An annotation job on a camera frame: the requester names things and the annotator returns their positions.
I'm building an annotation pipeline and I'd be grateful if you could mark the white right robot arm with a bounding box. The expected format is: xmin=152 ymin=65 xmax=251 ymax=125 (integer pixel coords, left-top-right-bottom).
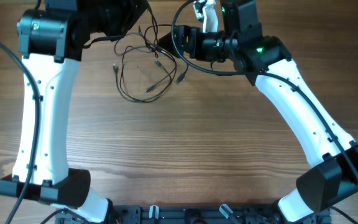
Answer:
xmin=158 ymin=1 xmax=358 ymax=223

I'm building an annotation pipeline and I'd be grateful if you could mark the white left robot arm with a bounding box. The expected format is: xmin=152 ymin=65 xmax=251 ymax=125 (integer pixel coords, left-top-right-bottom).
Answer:
xmin=0 ymin=0 xmax=149 ymax=223

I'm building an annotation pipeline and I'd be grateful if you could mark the black USB cable bundle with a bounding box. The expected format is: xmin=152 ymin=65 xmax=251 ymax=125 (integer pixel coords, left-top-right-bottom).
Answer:
xmin=112 ymin=6 xmax=190 ymax=85

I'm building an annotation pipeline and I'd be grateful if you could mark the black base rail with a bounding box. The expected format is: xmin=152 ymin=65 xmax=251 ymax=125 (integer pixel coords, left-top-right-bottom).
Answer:
xmin=54 ymin=203 xmax=332 ymax=224

